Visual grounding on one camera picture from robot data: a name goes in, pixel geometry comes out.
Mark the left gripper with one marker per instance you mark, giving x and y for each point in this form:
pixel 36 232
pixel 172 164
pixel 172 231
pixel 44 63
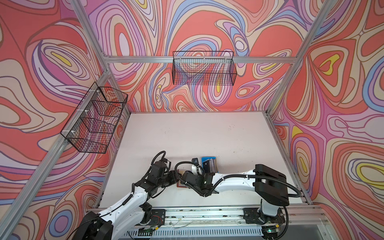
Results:
pixel 174 177

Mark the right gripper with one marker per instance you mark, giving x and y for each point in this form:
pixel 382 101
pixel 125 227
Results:
pixel 203 175

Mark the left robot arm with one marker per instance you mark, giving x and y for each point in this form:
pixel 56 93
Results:
pixel 126 204

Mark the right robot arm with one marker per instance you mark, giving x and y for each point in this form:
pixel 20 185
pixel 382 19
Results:
pixel 268 183

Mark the dark credit card stack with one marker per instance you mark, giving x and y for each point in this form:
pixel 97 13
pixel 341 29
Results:
pixel 210 166

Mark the blue plastic card tray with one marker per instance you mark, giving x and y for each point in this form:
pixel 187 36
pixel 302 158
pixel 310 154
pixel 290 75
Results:
pixel 204 158

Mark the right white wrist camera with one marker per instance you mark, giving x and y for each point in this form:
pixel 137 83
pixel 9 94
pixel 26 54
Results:
pixel 197 169

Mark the black wire basket left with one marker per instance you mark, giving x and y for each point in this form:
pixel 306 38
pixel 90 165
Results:
pixel 91 127

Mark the black wire basket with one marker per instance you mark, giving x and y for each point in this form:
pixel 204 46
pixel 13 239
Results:
pixel 91 127
pixel 208 68

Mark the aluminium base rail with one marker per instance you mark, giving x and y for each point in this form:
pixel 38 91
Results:
pixel 297 222

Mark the black wire basket back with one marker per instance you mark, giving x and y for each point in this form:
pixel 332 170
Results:
pixel 208 68

